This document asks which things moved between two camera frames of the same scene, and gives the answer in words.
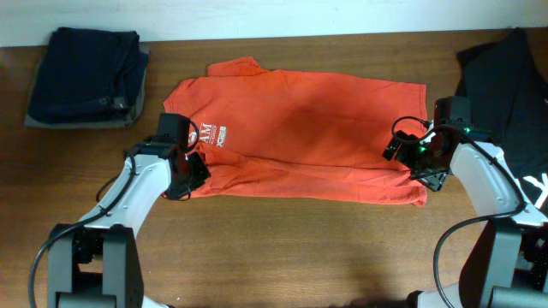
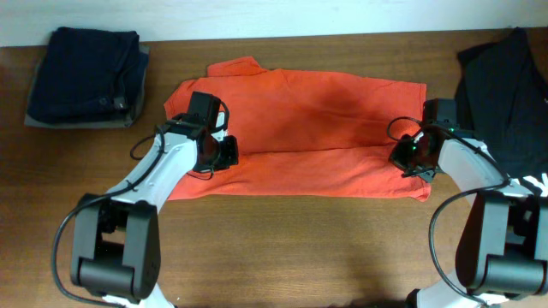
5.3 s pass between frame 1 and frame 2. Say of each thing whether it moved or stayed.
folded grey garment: stayed
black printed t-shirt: stayed
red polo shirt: stayed
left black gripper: moved
